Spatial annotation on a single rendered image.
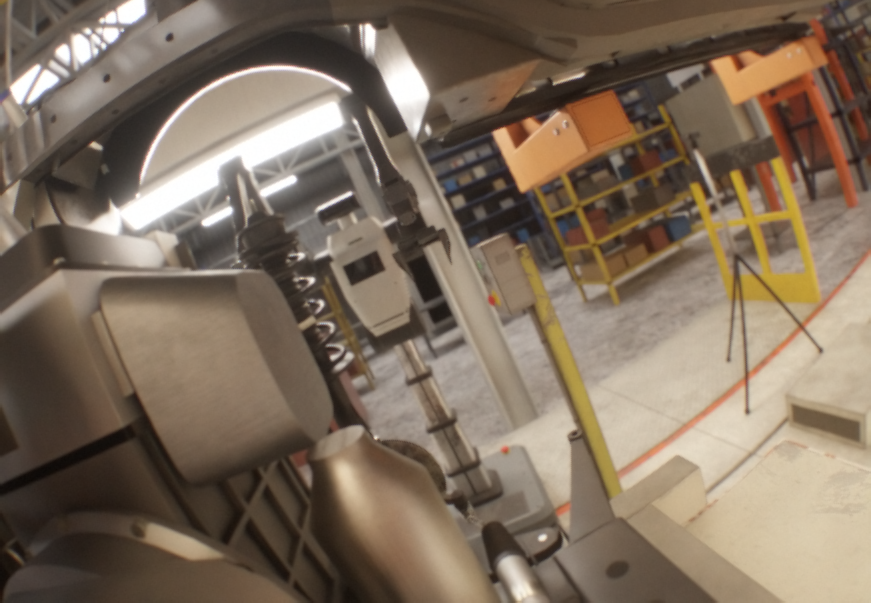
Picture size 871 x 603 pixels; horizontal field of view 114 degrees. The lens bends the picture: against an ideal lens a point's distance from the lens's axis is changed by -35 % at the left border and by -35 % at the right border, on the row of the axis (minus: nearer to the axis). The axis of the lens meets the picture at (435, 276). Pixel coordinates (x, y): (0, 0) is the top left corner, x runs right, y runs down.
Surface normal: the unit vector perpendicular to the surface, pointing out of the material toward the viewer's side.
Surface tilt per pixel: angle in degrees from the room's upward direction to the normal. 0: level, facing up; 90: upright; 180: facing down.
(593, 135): 90
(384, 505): 57
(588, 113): 90
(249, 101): 90
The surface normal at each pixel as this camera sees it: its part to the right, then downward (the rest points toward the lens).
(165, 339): 0.45, -0.16
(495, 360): 0.14, -0.01
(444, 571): 0.62, -0.25
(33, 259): 0.19, -0.26
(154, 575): -0.40, -0.90
